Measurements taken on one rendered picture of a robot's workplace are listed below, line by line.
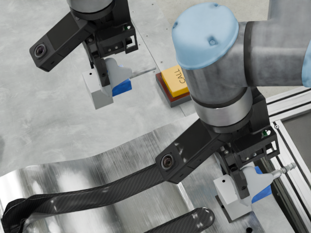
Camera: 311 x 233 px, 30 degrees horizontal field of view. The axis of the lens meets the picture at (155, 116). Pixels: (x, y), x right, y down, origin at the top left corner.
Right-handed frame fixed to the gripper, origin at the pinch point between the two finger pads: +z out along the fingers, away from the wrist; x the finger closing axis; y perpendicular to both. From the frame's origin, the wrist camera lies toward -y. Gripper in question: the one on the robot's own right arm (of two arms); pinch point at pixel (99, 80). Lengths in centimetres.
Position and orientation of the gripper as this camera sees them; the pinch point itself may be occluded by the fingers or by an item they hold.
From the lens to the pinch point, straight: 104.5
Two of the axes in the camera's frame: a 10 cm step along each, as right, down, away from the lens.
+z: 0.8, 5.4, 8.4
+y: 9.2, -3.7, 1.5
